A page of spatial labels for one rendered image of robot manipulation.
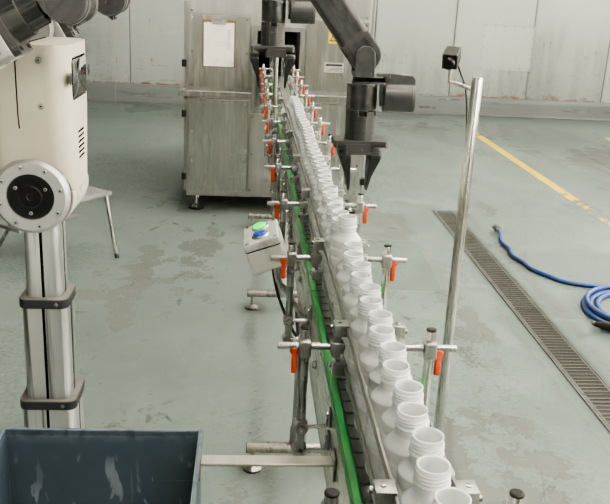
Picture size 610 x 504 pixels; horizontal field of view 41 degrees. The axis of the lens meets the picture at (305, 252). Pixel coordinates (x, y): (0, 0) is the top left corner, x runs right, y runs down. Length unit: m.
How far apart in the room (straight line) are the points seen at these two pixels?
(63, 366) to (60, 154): 0.51
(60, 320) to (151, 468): 0.64
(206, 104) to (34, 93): 4.28
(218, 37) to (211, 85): 0.34
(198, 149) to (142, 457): 4.77
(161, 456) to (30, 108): 0.76
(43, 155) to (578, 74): 10.97
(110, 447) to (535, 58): 11.08
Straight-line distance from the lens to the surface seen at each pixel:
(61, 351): 1.96
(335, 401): 1.34
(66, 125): 1.75
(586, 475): 3.22
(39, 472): 1.41
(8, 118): 1.76
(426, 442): 0.92
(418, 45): 11.66
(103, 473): 1.40
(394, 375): 1.07
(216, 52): 5.91
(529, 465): 3.20
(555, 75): 12.23
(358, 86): 1.53
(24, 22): 1.57
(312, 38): 5.92
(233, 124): 5.98
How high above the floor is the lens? 1.63
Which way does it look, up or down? 18 degrees down
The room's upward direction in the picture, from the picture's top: 3 degrees clockwise
